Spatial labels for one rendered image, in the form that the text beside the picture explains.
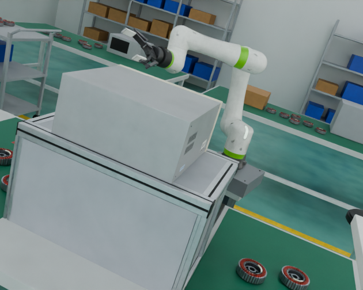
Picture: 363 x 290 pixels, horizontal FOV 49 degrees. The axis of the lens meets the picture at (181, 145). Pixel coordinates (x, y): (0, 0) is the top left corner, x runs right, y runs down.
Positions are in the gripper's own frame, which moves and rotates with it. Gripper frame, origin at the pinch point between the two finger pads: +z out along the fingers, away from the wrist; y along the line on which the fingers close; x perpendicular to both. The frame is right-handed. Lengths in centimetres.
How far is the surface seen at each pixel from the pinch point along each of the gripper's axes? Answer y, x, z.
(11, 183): -45, -39, 45
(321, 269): -115, 19, -45
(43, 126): -34, -18, 44
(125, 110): -45, 12, 41
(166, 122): -54, 21, 37
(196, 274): -97, -7, 6
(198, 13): 319, -121, -522
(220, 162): -63, 15, -1
